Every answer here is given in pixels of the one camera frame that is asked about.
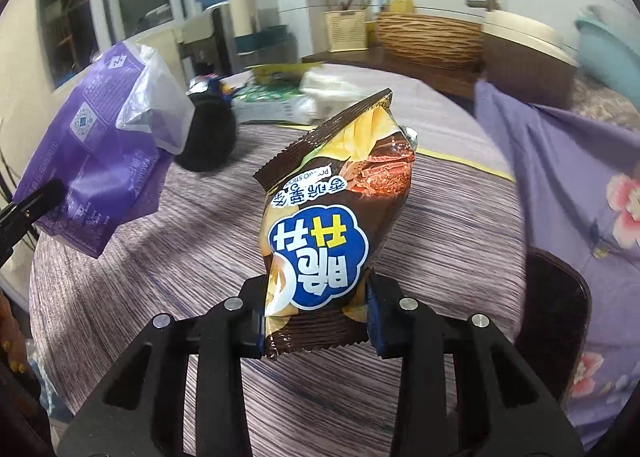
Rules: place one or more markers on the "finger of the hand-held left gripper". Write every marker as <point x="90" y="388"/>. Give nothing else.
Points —
<point x="30" y="207"/>

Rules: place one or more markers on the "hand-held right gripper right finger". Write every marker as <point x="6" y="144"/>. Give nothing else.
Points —
<point x="377" y="327"/>

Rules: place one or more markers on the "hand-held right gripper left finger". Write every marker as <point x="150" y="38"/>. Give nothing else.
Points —
<point x="250" y="317"/>

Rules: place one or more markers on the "purple tissue packet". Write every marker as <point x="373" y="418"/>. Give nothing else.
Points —
<point x="95" y="152"/>

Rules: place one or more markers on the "brown snack packet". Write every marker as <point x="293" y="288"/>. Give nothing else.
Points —
<point x="320" y="217"/>

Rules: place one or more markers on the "black trash bin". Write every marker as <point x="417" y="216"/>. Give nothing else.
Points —
<point x="555" y="317"/>

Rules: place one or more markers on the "red paper cup black lid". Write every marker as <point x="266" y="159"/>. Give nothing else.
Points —
<point x="207" y="137"/>

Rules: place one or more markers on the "blue snack packet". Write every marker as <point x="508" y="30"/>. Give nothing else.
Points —
<point x="212" y="86"/>

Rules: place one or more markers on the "green snack packet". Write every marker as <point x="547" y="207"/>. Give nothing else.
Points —
<point x="265" y="97"/>

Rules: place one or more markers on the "white tissue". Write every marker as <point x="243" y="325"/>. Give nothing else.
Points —
<point x="330" y="92"/>

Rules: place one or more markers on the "purple floral cloth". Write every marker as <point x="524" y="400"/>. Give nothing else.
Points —
<point x="550" y="177"/>

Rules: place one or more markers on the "water dispenser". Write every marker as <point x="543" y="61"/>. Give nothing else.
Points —
<point x="205" y="42"/>

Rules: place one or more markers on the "grey cup holder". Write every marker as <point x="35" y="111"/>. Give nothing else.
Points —
<point x="270" y="37"/>

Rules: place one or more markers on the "paper towel roll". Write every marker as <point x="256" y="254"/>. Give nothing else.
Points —
<point x="241" y="19"/>

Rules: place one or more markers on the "wicker wash basin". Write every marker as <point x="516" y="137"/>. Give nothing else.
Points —
<point x="430" y="42"/>

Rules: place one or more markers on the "beige chopstick holder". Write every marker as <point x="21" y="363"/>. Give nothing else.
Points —
<point x="346" y="32"/>

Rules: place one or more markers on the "brown rice cooker cream lid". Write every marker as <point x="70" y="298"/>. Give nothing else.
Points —
<point x="525" y="67"/>

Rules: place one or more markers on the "brown patterned cloth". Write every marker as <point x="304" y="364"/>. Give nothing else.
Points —
<point x="600" y="97"/>

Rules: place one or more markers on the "bunch of chopsticks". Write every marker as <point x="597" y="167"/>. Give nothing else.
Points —
<point x="345" y="1"/>

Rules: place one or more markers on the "blue plastic basin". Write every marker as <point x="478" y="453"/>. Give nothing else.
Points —
<point x="610" y="57"/>

